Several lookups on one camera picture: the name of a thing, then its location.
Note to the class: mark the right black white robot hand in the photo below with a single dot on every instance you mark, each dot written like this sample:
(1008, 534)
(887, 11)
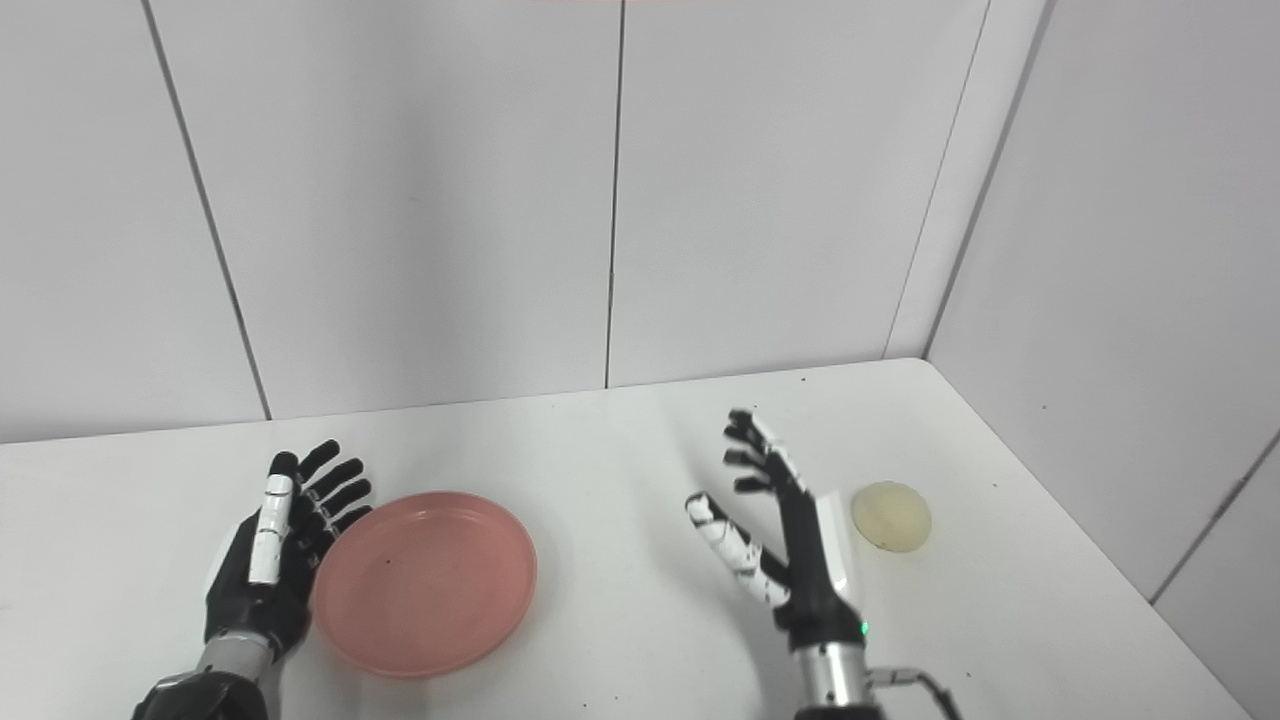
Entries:
(800, 560)

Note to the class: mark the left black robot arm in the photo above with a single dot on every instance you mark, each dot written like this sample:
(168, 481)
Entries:
(210, 690)

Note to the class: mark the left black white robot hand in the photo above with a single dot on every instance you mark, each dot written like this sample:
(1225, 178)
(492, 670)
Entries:
(265, 580)

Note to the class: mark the pink round plate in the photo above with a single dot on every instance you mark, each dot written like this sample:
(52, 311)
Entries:
(425, 584)

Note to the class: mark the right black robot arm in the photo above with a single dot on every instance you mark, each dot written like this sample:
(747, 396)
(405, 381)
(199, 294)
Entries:
(835, 685)

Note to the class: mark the cream steamed bun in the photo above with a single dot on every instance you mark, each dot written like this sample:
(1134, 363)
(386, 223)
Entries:
(891, 516)

